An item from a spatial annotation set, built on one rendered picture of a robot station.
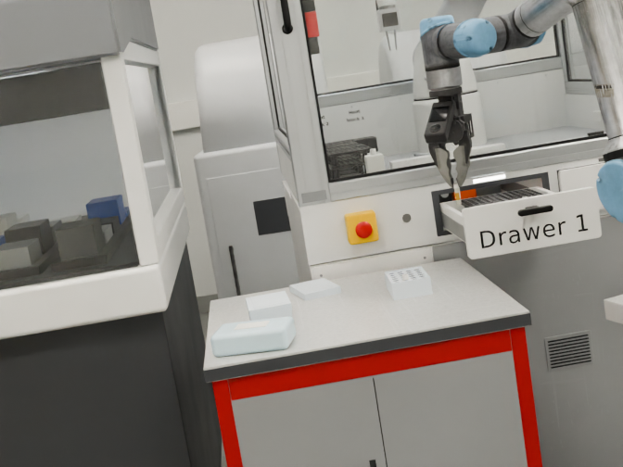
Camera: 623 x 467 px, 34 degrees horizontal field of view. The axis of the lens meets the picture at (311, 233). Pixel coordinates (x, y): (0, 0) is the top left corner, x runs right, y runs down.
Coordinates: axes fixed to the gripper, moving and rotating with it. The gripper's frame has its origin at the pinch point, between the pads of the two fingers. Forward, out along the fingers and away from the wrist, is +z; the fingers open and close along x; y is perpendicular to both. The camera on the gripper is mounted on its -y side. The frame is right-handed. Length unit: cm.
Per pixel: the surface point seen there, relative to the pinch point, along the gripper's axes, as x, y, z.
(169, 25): 238, 268, -63
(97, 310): 71, -39, 15
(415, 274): 9.2, -7.2, 18.5
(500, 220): -9.6, -2.5, 8.9
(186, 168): 242, 266, 15
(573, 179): -17.1, 38.7, 7.6
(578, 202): -24.6, 6.1, 7.8
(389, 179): 22.1, 17.9, 0.4
